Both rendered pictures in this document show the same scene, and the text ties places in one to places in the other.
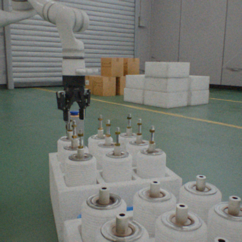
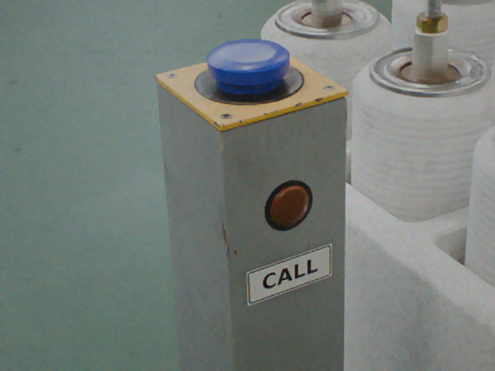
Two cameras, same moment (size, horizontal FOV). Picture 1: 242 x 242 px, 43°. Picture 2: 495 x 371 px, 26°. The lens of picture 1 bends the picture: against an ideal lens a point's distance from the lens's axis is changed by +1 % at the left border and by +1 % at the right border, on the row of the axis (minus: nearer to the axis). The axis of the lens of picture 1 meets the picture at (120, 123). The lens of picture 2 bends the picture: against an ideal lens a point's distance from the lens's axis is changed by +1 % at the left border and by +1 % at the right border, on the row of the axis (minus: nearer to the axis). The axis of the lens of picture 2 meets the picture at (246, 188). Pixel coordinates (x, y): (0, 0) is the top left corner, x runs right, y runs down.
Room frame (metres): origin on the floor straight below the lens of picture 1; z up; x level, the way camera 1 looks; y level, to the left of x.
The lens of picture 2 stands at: (1.40, 0.66, 0.52)
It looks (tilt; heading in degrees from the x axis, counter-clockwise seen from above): 29 degrees down; 259
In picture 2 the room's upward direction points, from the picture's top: 2 degrees counter-clockwise
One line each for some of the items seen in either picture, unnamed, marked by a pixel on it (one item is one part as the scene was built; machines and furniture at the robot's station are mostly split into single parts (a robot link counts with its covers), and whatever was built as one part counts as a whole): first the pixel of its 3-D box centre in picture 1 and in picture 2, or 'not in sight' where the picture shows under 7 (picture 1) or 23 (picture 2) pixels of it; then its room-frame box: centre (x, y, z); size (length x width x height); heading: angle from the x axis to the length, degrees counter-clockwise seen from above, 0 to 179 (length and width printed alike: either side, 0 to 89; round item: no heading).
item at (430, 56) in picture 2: (100, 133); (430, 53); (1.16, 0.08, 0.26); 0.02 x 0.02 x 0.03
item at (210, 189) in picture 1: (200, 188); not in sight; (0.68, -0.19, 0.25); 0.08 x 0.08 x 0.01
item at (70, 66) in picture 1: (77, 65); not in sight; (1.00, 0.14, 0.53); 0.11 x 0.09 x 0.06; 53
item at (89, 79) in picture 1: (96, 84); not in sight; (5.26, 0.42, 0.15); 0.30 x 0.24 x 0.30; 127
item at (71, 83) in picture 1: (73, 87); not in sight; (1.02, 0.15, 0.46); 0.08 x 0.08 x 0.09
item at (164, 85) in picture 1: (166, 83); not in sight; (3.90, -0.58, 0.27); 0.39 x 0.39 x 0.18; 39
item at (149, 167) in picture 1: (150, 177); not in sight; (0.97, -0.11, 0.16); 0.10 x 0.10 x 0.18
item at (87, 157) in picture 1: (80, 157); not in sight; (0.90, 0.12, 0.25); 0.08 x 0.08 x 0.01
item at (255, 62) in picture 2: (74, 113); (248, 71); (1.31, 0.20, 0.32); 0.04 x 0.04 x 0.02
